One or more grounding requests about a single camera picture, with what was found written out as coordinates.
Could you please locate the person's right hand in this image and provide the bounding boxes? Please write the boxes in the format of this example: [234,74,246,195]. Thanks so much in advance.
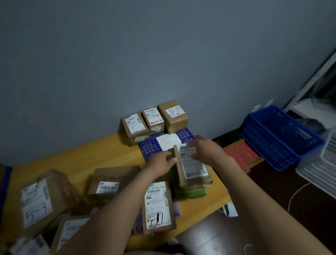
[187,135,229,169]

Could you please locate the person's left hand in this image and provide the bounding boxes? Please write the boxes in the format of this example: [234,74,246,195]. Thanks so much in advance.
[146,151,177,180]

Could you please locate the small cardboard parcel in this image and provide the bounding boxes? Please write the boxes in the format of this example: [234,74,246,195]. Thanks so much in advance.
[121,113,149,146]
[9,235,50,255]
[141,107,165,135]
[173,144,213,190]

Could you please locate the light green parcel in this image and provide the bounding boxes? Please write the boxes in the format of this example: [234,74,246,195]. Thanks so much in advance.
[168,148,208,200]

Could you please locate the large pink box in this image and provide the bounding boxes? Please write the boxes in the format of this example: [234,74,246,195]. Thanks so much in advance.
[132,201,182,236]

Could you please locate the box marked 3-3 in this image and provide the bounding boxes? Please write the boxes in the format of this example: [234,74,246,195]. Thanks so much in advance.
[50,215,90,255]

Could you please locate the person's right forearm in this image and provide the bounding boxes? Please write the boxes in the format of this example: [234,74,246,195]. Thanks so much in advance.
[214,157,331,255]

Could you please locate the person's left forearm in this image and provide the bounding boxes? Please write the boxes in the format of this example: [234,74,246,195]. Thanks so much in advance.
[56,171,163,255]

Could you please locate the blue plastic grid pallet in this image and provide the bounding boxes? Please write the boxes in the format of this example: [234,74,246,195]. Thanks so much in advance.
[0,165,13,213]
[140,127,196,161]

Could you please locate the white paper note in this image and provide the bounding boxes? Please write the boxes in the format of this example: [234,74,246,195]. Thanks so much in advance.
[156,133,182,152]

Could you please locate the small white box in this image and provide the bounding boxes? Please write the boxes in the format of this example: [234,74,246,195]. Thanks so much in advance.
[223,201,239,218]

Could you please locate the blue plastic crate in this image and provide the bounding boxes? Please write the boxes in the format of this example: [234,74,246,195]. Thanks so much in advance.
[240,105,326,172]

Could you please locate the dark plastic bag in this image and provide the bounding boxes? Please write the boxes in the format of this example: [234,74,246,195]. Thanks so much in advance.
[296,118,328,136]

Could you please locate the white plastic crate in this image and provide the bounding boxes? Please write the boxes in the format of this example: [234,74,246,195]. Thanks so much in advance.
[296,129,336,199]

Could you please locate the white cable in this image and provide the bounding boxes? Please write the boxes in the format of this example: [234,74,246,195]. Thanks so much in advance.
[287,182,312,213]

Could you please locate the white shelf frame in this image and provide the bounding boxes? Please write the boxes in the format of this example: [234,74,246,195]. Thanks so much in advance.
[283,50,336,127]

